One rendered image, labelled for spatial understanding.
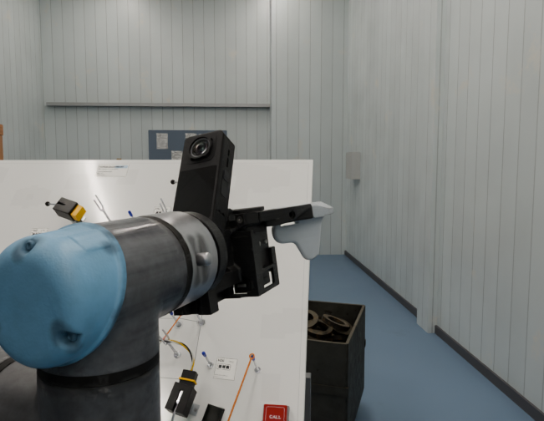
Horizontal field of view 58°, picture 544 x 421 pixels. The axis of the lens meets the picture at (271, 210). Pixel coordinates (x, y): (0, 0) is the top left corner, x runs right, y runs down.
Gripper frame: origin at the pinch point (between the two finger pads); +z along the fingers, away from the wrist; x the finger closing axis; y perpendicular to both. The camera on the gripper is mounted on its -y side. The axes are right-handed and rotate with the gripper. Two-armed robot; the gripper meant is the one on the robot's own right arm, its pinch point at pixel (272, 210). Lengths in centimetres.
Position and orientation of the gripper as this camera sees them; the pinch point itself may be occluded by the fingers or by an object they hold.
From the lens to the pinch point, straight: 58.5
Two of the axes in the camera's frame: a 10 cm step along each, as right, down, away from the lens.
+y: 1.3, 9.9, 0.4
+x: 9.2, -1.0, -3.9
